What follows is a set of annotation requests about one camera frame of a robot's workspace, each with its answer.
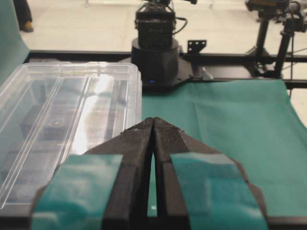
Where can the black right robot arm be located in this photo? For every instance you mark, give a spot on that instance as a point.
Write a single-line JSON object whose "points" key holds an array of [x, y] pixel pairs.
{"points": [[155, 22]]}

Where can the left gripper black right finger green tape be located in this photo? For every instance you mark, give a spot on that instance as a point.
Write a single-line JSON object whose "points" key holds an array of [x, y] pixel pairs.
{"points": [[200, 188]]}

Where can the clear plastic storage box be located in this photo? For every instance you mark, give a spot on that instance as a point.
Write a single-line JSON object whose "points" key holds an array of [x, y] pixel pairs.
{"points": [[134, 100]]}

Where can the left gripper black left finger green tape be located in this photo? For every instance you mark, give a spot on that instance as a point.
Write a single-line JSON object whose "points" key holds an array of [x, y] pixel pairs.
{"points": [[102, 189]]}

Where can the clear plastic box lid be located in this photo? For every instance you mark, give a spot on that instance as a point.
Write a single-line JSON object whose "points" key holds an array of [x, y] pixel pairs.
{"points": [[60, 115]]}

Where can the green table cloth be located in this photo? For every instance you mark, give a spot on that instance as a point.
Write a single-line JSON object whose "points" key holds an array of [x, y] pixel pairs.
{"points": [[51, 110]]}

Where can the black corner bracket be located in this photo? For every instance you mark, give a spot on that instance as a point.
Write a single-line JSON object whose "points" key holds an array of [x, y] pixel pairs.
{"points": [[196, 46]]}

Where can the black camera tripod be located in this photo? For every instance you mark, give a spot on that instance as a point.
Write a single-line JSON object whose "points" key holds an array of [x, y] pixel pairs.
{"points": [[279, 21]]}

